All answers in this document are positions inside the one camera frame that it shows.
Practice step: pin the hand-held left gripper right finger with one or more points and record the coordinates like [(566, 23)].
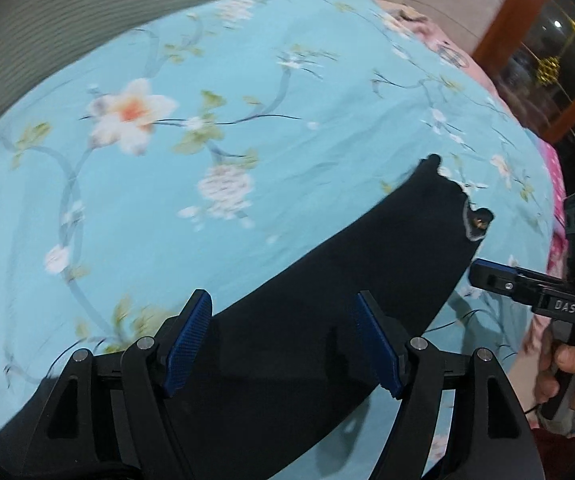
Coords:
[(381, 346)]

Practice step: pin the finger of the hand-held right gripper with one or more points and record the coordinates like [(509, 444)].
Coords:
[(505, 281)]

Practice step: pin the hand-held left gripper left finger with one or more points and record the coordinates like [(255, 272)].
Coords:
[(186, 346)]

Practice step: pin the black pants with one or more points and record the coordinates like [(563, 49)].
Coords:
[(317, 285)]

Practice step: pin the pink printed blanket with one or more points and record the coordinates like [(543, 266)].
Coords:
[(517, 125)]

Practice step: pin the blue floral bed sheet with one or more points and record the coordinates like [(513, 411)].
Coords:
[(207, 160)]

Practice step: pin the wooden framed glass door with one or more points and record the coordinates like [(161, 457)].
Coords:
[(542, 50)]

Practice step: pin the grey ribbed headboard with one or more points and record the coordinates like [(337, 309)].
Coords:
[(57, 20)]

